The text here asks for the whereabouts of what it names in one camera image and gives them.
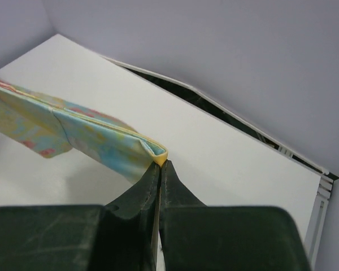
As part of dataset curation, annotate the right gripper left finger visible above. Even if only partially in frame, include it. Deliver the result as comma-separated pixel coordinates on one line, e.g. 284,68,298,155
0,164,160,270

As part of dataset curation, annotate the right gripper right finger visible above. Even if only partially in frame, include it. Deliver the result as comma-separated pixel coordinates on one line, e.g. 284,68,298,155
159,161,311,270

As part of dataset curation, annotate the floral pastel skirt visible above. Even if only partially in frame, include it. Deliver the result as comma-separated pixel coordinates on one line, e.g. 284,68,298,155
0,80,168,182

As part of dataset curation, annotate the aluminium frame rail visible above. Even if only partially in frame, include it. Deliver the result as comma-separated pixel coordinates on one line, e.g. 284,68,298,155
304,176,334,270

